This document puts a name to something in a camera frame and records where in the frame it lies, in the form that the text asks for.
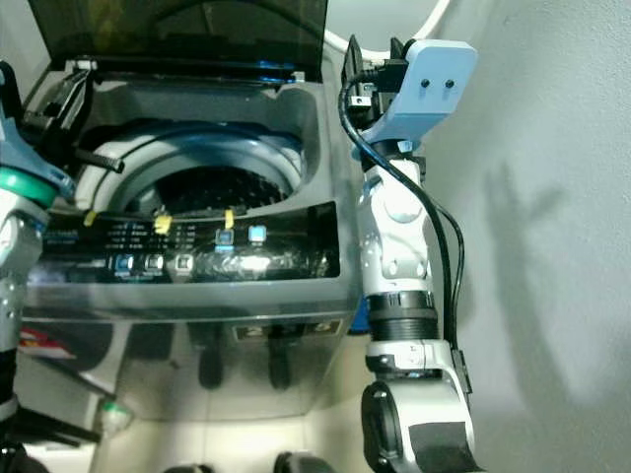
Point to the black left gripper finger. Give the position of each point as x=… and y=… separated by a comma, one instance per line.
x=81, y=94
x=104, y=160

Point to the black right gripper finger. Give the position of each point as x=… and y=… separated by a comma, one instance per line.
x=397, y=51
x=350, y=69

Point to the dark tinted washer lid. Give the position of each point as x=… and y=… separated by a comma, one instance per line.
x=177, y=30

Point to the grey top-load washing machine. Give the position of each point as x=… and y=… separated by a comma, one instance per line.
x=315, y=128

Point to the yellow tape piece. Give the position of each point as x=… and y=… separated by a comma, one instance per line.
x=163, y=225
x=91, y=217
x=229, y=219

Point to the perforated steel washer drum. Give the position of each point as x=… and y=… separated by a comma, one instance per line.
x=217, y=185

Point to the black washer control panel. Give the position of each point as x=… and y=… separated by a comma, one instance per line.
x=286, y=251

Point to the red washer sticker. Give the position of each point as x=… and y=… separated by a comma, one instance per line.
x=49, y=345

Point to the blue plastic piece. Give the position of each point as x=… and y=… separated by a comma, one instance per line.
x=359, y=315

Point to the washer front label strip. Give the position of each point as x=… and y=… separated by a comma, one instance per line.
x=286, y=330

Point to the clear plastic bottle green cap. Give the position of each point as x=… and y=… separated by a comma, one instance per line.
x=115, y=416

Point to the black robot right foot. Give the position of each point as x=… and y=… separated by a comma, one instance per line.
x=306, y=463

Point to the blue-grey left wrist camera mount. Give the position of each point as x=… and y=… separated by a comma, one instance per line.
x=30, y=158

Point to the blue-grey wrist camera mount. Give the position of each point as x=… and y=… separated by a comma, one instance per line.
x=434, y=89
x=30, y=158

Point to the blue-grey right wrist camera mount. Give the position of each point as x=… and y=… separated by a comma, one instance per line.
x=434, y=89

